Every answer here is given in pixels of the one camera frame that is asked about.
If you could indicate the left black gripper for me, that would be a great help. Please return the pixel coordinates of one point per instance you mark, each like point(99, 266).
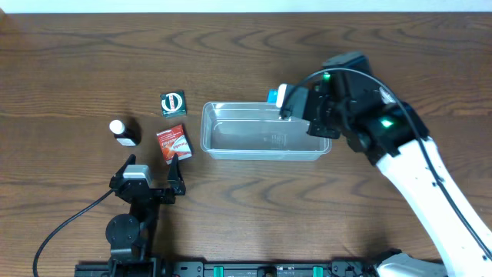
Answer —
point(154, 193)

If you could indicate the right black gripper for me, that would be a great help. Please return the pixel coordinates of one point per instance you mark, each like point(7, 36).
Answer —
point(320, 129)

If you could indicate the red Panadol ActiFast box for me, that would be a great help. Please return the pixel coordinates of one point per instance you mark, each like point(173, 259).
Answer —
point(173, 141)

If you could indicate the blue cooling patch box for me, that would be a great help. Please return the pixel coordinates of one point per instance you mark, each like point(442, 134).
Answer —
point(272, 96)

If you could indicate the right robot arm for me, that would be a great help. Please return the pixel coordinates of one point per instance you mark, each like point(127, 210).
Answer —
point(344, 98)

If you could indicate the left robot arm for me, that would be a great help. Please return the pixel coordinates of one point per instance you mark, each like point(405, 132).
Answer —
point(130, 235)

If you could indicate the clear plastic container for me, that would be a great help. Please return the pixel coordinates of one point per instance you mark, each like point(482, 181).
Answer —
point(254, 131)

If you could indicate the dark brown medicine bottle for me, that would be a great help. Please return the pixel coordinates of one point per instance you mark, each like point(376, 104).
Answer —
point(124, 135)

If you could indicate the green Zam-Buk box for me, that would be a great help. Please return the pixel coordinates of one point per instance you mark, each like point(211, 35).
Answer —
point(173, 104)

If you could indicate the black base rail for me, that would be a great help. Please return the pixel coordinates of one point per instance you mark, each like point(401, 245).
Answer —
point(160, 268)

